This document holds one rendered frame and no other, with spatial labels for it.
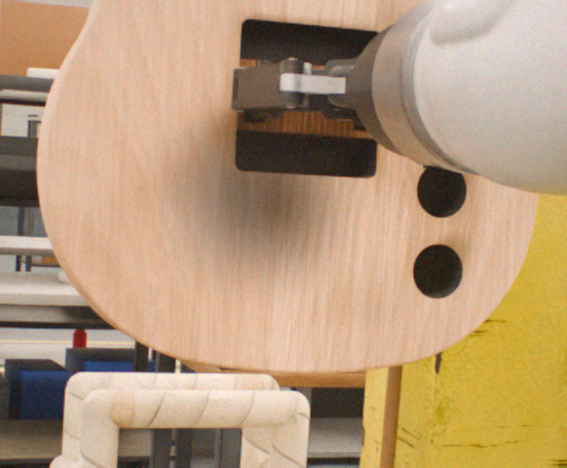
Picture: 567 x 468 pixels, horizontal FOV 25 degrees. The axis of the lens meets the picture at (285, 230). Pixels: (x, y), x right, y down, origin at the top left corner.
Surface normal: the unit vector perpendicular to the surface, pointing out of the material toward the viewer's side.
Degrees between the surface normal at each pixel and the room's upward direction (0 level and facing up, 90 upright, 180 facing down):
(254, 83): 90
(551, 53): 91
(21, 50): 90
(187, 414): 98
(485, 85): 102
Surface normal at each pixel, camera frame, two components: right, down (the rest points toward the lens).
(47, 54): 0.27, 0.07
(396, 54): -0.90, -0.29
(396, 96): -0.93, 0.22
